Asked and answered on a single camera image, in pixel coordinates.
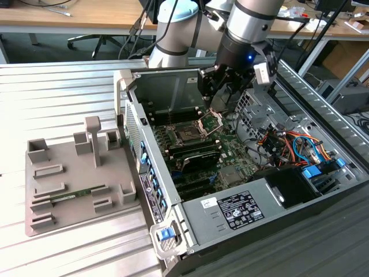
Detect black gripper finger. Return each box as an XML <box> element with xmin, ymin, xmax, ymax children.
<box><xmin>227</xmin><ymin>70</ymin><xmax>256</xmax><ymax>95</ymax></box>
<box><xmin>198</xmin><ymin>65</ymin><xmax>224</xmax><ymax>102</ymax></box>

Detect silver CPU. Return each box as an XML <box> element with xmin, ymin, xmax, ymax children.
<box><xmin>210</xmin><ymin>83</ymin><xmax>233</xmax><ymax>112</ymax></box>

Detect black RAM slot bank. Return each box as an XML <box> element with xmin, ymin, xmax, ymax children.
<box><xmin>165</xmin><ymin>137</ymin><xmax>221</xmax><ymax>159</ymax></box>
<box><xmin>148</xmin><ymin>107</ymin><xmax>201</xmax><ymax>126</ymax></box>

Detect CPU socket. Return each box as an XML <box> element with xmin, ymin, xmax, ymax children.
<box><xmin>171</xmin><ymin>122</ymin><xmax>208</xmax><ymax>145</ymax></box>

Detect silver drive cage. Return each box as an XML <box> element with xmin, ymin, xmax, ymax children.
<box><xmin>235</xmin><ymin>88</ymin><xmax>286</xmax><ymax>139</ymax></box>

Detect metal socket cover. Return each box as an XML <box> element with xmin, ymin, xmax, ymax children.
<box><xmin>195</xmin><ymin>109</ymin><xmax>224</xmax><ymax>138</ymax></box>

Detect open PC case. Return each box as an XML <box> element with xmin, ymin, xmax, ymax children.
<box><xmin>113</xmin><ymin>54</ymin><xmax>369</xmax><ymax>277</ymax></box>

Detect green motherboard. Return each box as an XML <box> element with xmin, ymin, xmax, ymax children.
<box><xmin>144</xmin><ymin>106</ymin><xmax>260</xmax><ymax>203</ymax></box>

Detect black graphics card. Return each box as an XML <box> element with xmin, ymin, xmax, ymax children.
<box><xmin>180</xmin><ymin>149</ymin><xmax>222</xmax><ymax>174</ymax></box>

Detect small white box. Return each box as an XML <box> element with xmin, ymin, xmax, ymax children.
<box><xmin>299</xmin><ymin>17</ymin><xmax>318</xmax><ymax>31</ymax></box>

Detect black slanted pole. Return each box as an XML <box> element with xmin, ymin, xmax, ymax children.
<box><xmin>296</xmin><ymin>0</ymin><xmax>349</xmax><ymax>70</ymax></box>

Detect grey chipset heat sink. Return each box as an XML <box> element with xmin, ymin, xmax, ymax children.
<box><xmin>219</xmin><ymin>166</ymin><xmax>246</xmax><ymax>185</ymax></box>

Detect black expansion slots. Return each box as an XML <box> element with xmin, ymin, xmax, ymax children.
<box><xmin>172</xmin><ymin>172</ymin><xmax>217</xmax><ymax>201</ymax></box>

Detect large cardboard box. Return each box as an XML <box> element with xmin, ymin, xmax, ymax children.
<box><xmin>322</xmin><ymin>40</ymin><xmax>369</xmax><ymax>80</ymax></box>

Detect grey desktop computer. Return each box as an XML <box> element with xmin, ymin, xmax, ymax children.
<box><xmin>317</xmin><ymin>79</ymin><xmax>369</xmax><ymax>115</ymax></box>

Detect black fan shroud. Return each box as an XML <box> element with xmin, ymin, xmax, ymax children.
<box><xmin>250</xmin><ymin>167</ymin><xmax>321</xmax><ymax>208</ymax></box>

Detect blue disk carrier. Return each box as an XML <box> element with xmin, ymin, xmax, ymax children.
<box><xmin>301</xmin><ymin>164</ymin><xmax>322</xmax><ymax>181</ymax></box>

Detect office chair base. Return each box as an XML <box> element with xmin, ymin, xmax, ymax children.
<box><xmin>67</xmin><ymin>34</ymin><xmax>122</xmax><ymax>60</ymax></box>

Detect white sticker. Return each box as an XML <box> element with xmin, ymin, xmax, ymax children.
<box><xmin>200</xmin><ymin>197</ymin><xmax>219</xmax><ymax>209</ymax></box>

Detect small cardboard box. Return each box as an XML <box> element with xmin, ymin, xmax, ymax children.
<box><xmin>347</xmin><ymin>20</ymin><xmax>366</xmax><ymax>32</ymax></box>

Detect black rating label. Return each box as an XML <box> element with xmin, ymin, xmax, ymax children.
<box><xmin>217</xmin><ymin>189</ymin><xmax>265</xmax><ymax>230</ymax></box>

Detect grey power supply unit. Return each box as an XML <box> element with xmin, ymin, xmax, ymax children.
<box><xmin>181</xmin><ymin>177</ymin><xmax>292</xmax><ymax>246</ymax></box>

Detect blue case latch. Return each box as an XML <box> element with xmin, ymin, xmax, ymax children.
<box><xmin>157</xmin><ymin>227</ymin><xmax>176</xmax><ymax>242</ymax></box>

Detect grey parts rack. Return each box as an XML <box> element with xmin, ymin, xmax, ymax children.
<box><xmin>24</xmin><ymin>116</ymin><xmax>142</xmax><ymax>238</ymax></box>

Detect green RAM stick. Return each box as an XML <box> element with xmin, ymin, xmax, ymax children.
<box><xmin>50</xmin><ymin>187</ymin><xmax>106</xmax><ymax>204</ymax></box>

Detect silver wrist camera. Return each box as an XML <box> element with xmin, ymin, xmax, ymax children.
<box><xmin>250</xmin><ymin>42</ymin><xmax>279</xmax><ymax>87</ymax></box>

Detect coloured power wire bundle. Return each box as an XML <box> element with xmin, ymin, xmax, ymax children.
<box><xmin>258</xmin><ymin>129</ymin><xmax>306</xmax><ymax>168</ymax></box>

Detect blue data wire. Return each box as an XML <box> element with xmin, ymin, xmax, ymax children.
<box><xmin>292</xmin><ymin>134</ymin><xmax>321</xmax><ymax>166</ymax></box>

